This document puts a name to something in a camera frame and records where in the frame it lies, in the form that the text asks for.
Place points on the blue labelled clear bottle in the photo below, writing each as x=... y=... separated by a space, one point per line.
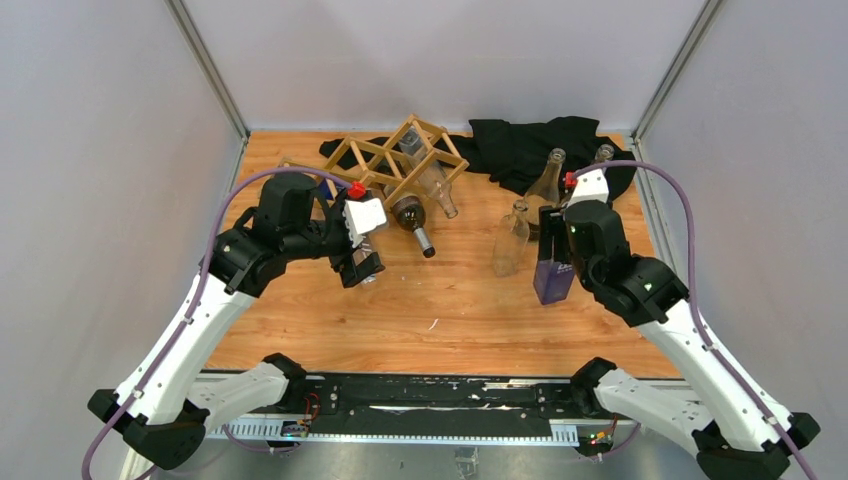
x=331 y=192

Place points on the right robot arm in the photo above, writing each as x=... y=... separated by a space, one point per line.
x=734 y=429

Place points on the clear bottle with silver label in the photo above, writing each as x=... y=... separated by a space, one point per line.
x=603 y=154

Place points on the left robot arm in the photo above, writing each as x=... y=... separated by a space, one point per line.
x=303 y=214

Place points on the dark brown wine bottle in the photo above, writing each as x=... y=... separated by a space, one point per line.
x=410 y=215

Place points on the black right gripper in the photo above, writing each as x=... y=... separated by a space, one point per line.
x=552 y=223

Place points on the wooden lattice wine rack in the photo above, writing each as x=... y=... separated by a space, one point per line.
x=383 y=164

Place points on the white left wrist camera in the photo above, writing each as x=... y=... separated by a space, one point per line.
x=363 y=217

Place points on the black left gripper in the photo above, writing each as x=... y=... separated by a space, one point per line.
x=352 y=273

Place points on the black cloth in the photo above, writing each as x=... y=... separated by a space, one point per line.
x=514 y=155

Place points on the small clear glass bottle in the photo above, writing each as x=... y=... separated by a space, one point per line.
x=433 y=178

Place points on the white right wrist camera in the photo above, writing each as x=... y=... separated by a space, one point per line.
x=586 y=187

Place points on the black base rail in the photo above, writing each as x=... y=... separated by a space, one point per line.
x=434 y=409

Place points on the clear bottle with black label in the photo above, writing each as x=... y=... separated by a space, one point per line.
x=545 y=191

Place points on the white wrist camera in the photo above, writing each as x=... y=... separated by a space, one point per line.
x=586 y=187
x=363 y=217

